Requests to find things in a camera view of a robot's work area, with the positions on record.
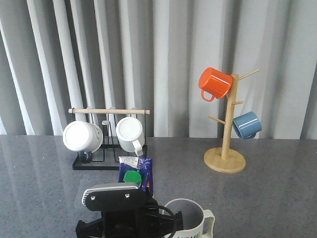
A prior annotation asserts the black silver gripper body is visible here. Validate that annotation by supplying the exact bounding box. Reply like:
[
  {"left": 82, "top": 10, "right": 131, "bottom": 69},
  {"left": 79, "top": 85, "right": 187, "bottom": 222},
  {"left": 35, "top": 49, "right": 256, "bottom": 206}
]
[{"left": 75, "top": 182, "right": 183, "bottom": 238}]

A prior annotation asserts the blue white milk carton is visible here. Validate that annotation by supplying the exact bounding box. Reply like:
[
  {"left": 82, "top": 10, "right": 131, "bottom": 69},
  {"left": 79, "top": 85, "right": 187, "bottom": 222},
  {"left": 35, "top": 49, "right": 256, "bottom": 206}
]
[{"left": 119, "top": 156, "right": 154, "bottom": 195}]

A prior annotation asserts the grey HOME mug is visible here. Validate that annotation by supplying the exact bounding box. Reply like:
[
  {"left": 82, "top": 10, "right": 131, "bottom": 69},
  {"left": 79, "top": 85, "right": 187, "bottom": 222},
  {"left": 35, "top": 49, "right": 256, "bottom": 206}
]
[{"left": 165, "top": 198, "right": 215, "bottom": 238}]

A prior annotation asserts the white ribbed mug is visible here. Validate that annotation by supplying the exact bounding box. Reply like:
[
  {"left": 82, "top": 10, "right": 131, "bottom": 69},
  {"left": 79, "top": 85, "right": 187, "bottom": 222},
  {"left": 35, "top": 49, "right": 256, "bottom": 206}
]
[{"left": 116, "top": 117, "right": 145, "bottom": 157}]

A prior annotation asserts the white smooth mug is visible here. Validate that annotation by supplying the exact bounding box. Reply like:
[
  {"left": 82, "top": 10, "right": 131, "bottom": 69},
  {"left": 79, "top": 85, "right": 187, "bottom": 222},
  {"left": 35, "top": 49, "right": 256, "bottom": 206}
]
[{"left": 63, "top": 121, "right": 104, "bottom": 164}]

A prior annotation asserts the wooden mug tree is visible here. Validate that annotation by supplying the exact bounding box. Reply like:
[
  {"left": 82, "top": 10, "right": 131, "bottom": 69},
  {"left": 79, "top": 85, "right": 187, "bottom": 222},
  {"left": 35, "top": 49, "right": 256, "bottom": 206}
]
[{"left": 204, "top": 69, "right": 259, "bottom": 174}]

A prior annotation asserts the blue mug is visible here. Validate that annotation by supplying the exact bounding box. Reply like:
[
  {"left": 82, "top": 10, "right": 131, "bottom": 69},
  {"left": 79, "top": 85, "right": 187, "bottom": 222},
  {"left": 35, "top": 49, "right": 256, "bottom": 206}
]
[{"left": 232, "top": 112, "right": 262, "bottom": 140}]

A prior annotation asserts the orange mug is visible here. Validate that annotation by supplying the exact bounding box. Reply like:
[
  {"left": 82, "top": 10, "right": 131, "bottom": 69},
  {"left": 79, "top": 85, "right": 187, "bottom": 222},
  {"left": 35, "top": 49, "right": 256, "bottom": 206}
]
[{"left": 199, "top": 67, "right": 233, "bottom": 102}]

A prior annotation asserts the grey pleated curtain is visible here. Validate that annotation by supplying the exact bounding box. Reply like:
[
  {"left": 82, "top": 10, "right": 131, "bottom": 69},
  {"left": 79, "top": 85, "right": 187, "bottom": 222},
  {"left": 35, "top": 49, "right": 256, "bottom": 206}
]
[{"left": 0, "top": 0, "right": 317, "bottom": 139}]

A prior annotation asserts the black wire mug rack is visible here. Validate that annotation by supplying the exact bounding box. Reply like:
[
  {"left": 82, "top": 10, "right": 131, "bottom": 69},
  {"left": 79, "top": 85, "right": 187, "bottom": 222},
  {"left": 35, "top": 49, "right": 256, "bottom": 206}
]
[{"left": 68, "top": 108, "right": 151, "bottom": 171}]

